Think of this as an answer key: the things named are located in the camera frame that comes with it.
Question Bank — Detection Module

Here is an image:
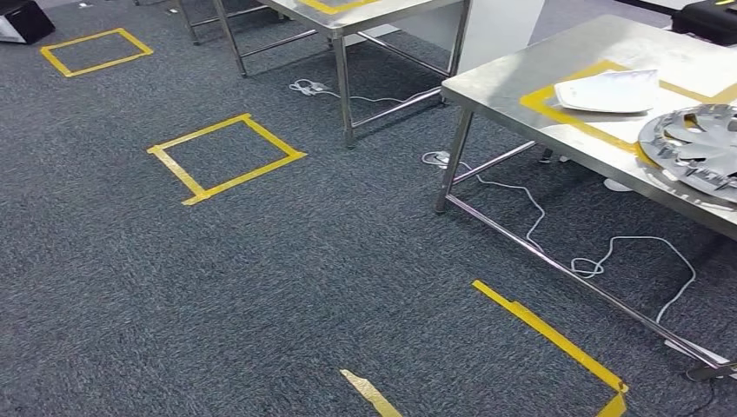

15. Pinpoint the white curved panel part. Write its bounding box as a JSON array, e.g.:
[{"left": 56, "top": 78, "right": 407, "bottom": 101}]
[{"left": 554, "top": 69, "right": 661, "bottom": 115}]

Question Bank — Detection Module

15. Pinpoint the stainless steel workbench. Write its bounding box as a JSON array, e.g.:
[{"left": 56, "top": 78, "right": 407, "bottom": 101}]
[{"left": 435, "top": 14, "right": 737, "bottom": 382}]

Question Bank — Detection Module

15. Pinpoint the yellow tape square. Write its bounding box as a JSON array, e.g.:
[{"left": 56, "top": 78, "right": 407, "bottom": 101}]
[
  {"left": 146, "top": 113, "right": 308, "bottom": 207},
  {"left": 40, "top": 27, "right": 155, "bottom": 79}
]

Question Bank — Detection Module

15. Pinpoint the stainless steel table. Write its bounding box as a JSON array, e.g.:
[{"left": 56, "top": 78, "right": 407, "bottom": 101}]
[{"left": 178, "top": 0, "right": 474, "bottom": 149}]

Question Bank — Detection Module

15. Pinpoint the grey plastic hubcap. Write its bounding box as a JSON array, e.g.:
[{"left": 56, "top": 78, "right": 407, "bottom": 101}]
[{"left": 637, "top": 103, "right": 737, "bottom": 205}]

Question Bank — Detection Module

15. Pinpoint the black carrying case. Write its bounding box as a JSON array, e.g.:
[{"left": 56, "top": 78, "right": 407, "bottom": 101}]
[{"left": 670, "top": 0, "right": 737, "bottom": 47}]

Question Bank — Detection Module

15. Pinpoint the black and white box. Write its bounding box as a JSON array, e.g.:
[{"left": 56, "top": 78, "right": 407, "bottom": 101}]
[{"left": 0, "top": 0, "right": 57, "bottom": 45}]

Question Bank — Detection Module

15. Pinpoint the white looped cable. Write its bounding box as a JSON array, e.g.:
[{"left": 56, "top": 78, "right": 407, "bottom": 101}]
[{"left": 422, "top": 150, "right": 698, "bottom": 325}]

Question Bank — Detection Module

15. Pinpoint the long white cable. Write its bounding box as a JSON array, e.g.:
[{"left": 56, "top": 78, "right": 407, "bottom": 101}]
[{"left": 288, "top": 78, "right": 444, "bottom": 108}]

